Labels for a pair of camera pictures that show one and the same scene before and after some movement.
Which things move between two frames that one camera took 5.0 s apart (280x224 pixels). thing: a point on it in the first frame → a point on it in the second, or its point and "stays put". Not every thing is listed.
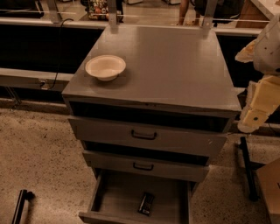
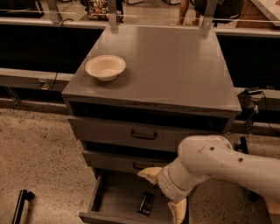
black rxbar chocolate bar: [146, 204] stays put
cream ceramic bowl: [105, 67] stays put
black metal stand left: [24, 195] stays put
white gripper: [269, 51] → [166, 184]
